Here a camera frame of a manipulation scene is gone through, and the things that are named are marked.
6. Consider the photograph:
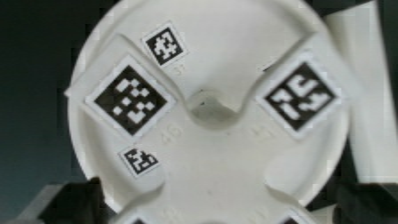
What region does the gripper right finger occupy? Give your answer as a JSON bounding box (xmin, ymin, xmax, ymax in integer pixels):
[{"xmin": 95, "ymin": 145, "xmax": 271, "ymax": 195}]
[{"xmin": 307, "ymin": 182, "xmax": 398, "ymax": 224}]

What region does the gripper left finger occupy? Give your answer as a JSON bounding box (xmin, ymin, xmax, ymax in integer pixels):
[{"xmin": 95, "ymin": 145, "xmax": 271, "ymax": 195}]
[{"xmin": 15, "ymin": 178, "xmax": 109, "ymax": 224}]

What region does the white cylindrical table leg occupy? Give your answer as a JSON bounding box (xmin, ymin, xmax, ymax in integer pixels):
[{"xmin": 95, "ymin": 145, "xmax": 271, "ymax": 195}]
[{"xmin": 186, "ymin": 90, "xmax": 237, "ymax": 130}]

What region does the white round table top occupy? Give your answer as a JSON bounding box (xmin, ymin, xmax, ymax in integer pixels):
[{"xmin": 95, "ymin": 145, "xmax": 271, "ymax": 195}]
[{"xmin": 65, "ymin": 0, "xmax": 351, "ymax": 214}]

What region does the white cross-shaped table base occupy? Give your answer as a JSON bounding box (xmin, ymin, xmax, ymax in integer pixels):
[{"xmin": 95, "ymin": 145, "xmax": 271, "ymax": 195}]
[{"xmin": 65, "ymin": 33, "xmax": 347, "ymax": 224}]

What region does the white L-shaped fence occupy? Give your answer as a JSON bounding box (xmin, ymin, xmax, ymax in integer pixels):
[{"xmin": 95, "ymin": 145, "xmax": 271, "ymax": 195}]
[{"xmin": 326, "ymin": 0, "xmax": 398, "ymax": 184}]

